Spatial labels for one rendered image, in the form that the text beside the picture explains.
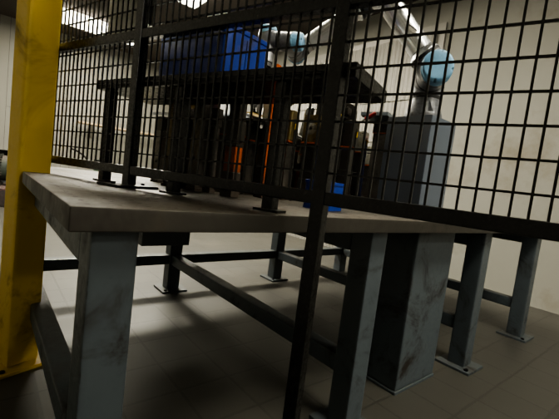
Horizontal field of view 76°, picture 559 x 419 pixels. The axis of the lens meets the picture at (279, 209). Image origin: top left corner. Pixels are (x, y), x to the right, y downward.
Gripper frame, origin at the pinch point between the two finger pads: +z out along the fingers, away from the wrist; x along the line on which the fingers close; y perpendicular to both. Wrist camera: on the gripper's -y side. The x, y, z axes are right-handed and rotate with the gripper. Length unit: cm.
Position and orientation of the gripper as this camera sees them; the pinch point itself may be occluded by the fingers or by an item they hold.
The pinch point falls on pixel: (255, 110)
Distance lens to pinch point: 157.5
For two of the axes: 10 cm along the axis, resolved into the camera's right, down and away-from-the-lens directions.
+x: -8.4, -1.4, 5.2
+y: 5.3, 0.1, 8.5
